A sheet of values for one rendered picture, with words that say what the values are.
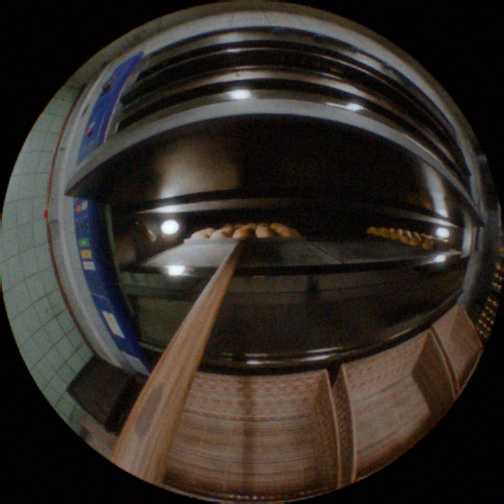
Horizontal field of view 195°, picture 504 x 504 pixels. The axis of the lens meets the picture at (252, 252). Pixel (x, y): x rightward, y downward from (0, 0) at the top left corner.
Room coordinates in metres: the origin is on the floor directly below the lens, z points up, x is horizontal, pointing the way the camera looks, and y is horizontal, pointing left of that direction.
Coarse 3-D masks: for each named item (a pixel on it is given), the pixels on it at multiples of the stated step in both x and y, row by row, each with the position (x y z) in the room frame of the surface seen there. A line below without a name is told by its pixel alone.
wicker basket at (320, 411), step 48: (192, 384) 0.23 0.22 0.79; (240, 384) 0.23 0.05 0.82; (288, 384) 0.22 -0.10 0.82; (192, 432) 0.07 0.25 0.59; (288, 432) 0.09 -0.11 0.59; (336, 432) 0.02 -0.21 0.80; (192, 480) -0.18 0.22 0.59; (240, 480) -0.14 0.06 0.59; (288, 480) -0.15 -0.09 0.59; (336, 480) -0.18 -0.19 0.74
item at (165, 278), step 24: (336, 264) 0.31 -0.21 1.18; (360, 264) 0.30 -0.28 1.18; (384, 264) 0.28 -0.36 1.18; (408, 264) 0.26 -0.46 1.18; (432, 264) 0.23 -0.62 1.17; (456, 264) 0.21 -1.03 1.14; (168, 288) 0.28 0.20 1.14; (192, 288) 0.28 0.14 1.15; (240, 288) 0.27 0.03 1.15; (264, 288) 0.27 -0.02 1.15; (288, 288) 0.27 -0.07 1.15; (312, 288) 0.26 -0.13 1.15; (336, 288) 0.26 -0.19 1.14
